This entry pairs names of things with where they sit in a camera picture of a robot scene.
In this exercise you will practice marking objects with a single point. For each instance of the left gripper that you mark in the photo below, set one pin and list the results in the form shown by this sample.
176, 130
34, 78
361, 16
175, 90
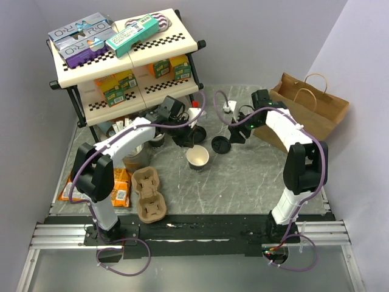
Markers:
186, 140

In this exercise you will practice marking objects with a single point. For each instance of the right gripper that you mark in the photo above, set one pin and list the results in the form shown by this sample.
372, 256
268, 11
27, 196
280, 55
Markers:
236, 137

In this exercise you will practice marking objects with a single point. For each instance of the black plastic cup lid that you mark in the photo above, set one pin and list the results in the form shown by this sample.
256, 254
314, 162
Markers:
220, 145

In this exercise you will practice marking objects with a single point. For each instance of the black white paper cup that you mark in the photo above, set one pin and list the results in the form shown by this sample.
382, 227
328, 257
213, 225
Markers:
197, 157

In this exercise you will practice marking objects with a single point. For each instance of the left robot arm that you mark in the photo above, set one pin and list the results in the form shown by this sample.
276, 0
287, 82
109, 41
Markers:
93, 169

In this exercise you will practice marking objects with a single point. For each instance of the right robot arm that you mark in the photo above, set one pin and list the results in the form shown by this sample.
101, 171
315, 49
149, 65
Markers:
305, 171

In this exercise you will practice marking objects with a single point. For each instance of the purple wavy round pack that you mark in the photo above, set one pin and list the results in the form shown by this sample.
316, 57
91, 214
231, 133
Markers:
164, 22

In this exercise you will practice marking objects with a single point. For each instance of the stacked paper cup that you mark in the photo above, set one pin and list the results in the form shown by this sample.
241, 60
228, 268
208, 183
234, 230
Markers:
158, 142

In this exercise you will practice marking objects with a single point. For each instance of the cup of straws and napkins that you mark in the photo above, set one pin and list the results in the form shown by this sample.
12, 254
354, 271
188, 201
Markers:
128, 145

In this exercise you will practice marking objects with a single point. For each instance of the yellow green box right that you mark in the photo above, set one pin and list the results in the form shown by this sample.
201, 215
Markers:
180, 67

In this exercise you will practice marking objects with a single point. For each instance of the cardboard cup carrier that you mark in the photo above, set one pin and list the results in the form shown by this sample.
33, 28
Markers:
151, 206

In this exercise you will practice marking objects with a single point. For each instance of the orange green box right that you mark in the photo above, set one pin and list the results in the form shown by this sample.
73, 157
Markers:
159, 68

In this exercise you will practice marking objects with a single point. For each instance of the brown paper bag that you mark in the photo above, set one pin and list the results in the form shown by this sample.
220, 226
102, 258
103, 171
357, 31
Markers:
319, 111

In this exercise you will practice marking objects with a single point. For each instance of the orange snack bag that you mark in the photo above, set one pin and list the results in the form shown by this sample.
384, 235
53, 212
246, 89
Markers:
120, 195

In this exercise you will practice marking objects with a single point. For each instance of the orange green snack box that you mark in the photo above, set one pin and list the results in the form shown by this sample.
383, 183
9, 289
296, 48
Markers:
104, 82

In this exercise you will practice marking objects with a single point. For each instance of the yellow green snack box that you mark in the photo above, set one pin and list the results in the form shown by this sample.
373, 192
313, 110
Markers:
127, 80

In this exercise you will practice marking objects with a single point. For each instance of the cream three-tier shelf rack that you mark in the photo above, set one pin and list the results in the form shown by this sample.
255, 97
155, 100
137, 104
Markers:
88, 102

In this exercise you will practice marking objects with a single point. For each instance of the teal carton box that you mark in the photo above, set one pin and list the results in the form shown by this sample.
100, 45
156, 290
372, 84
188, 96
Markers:
139, 31

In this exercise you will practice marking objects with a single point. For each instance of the purple RO box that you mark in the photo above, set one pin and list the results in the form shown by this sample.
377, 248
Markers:
88, 46

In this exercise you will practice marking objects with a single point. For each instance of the silver blue RO box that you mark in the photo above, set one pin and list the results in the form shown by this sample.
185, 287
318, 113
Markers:
79, 25

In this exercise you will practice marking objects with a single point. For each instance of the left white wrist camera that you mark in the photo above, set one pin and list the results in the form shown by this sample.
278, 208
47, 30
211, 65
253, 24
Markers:
195, 113

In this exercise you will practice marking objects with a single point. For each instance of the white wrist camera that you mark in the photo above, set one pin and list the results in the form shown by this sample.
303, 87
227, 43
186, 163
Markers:
229, 106
195, 113

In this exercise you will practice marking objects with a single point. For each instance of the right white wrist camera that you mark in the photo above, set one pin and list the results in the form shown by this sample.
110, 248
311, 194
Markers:
229, 106

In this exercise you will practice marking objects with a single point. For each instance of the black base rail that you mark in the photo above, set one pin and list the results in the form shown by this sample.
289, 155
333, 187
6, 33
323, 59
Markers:
175, 235

